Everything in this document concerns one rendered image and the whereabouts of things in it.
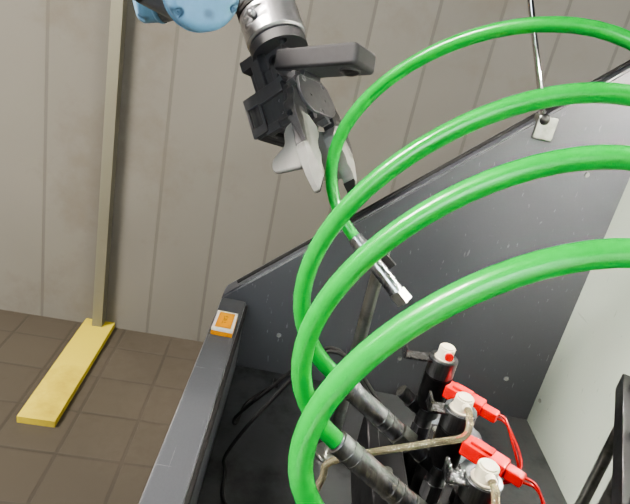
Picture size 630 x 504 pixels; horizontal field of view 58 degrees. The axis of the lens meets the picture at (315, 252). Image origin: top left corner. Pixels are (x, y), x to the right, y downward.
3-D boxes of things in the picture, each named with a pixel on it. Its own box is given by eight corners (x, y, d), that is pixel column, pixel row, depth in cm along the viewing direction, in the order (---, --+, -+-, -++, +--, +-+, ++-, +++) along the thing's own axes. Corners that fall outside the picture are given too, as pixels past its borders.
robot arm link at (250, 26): (308, 9, 73) (269, -18, 66) (318, 40, 72) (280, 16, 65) (264, 41, 76) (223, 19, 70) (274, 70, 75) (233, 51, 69)
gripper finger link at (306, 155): (286, 209, 64) (280, 144, 69) (327, 187, 61) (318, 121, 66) (267, 198, 62) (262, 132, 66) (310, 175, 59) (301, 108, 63)
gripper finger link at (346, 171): (332, 209, 73) (300, 144, 73) (370, 190, 70) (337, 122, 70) (322, 214, 71) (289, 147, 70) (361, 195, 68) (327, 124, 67)
